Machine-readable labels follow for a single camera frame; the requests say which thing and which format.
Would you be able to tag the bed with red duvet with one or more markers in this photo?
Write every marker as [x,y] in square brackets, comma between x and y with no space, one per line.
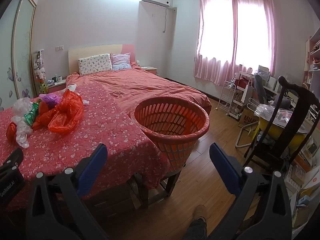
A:
[150,85]

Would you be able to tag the stuffed toys hanging rack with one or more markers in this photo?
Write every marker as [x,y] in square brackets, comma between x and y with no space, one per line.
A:
[39,68]

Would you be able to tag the clear bubble wrap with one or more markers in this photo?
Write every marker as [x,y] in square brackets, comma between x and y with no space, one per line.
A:
[22,135]

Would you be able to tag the pink curtain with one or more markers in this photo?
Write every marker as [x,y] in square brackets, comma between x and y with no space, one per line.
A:
[270,30]
[215,65]

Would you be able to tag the white trolley shelf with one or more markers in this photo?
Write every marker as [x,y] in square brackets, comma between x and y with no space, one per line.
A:
[243,90]

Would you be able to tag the person's leg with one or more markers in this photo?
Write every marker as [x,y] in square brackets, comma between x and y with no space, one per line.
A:
[196,230]

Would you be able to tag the dark wooden stool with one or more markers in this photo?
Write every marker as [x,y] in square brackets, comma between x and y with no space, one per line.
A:
[143,192]

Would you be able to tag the purple plastic bag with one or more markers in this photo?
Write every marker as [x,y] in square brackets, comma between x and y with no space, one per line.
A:
[51,100]

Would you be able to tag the cardboard box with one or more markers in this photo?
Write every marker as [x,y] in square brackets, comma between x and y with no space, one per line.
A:
[246,120]

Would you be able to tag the grey office chair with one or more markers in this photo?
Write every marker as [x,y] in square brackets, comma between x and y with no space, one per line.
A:
[260,87]

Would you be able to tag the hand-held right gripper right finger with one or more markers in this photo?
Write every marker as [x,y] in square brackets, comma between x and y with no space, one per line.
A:
[225,167]

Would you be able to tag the small orange plastic bag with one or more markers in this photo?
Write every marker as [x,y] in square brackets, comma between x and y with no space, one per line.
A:
[11,132]

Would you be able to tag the clear plastic bag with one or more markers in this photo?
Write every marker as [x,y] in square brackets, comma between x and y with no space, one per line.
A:
[21,105]

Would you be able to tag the dark wooden chair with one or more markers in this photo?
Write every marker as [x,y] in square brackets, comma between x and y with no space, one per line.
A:
[296,100]

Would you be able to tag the white air conditioner pipe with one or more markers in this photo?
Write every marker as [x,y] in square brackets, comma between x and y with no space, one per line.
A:
[165,20]

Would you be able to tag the bookshelf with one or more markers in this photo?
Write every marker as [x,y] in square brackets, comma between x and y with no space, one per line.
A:
[308,62]

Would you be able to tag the red floral tablecloth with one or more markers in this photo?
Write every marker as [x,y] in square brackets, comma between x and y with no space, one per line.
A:
[100,130]

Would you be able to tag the small white tissue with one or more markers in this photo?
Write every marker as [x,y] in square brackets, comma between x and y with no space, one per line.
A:
[85,101]

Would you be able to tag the floral white pillow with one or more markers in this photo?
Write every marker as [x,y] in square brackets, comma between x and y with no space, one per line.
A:
[95,63]

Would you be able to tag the striped pink pillow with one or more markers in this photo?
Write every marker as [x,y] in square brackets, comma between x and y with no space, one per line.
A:
[121,61]

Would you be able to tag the yellow green plush toy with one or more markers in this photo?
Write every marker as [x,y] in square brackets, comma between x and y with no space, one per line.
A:
[44,87]

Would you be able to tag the white metal frame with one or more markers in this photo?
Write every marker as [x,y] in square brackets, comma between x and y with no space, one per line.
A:
[238,137]

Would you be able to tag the white mug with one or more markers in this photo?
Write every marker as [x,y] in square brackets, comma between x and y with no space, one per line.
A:
[58,78]

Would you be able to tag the orange plastic laundry basket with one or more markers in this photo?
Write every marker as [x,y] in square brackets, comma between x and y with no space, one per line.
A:
[172,137]

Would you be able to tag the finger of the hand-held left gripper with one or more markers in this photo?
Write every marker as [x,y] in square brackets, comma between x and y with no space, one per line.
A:
[12,158]

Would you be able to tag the brown shoe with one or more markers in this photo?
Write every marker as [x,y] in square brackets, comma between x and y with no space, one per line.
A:
[200,212]

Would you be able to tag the pile of cartons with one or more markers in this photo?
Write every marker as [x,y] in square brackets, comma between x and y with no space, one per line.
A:
[305,187]

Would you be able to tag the beige and pink headboard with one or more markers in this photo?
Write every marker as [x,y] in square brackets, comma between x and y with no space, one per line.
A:
[95,50]

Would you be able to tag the red plastic bag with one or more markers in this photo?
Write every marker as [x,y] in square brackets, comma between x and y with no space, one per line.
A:
[66,115]

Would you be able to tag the green foil wrapper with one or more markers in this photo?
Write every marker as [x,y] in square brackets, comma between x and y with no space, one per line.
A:
[31,115]

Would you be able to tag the wall switch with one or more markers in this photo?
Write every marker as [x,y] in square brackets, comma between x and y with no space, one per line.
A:
[59,47]

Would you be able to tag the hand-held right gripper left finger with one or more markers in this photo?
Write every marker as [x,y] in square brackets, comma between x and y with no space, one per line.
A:
[92,170]

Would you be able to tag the yellow round table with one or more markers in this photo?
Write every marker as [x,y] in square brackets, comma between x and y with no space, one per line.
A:
[287,132]

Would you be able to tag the sliding door wardrobe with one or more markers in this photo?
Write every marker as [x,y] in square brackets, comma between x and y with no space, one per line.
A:
[22,42]

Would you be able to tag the pink nightstand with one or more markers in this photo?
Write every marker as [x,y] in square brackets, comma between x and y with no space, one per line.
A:
[150,70]
[56,87]

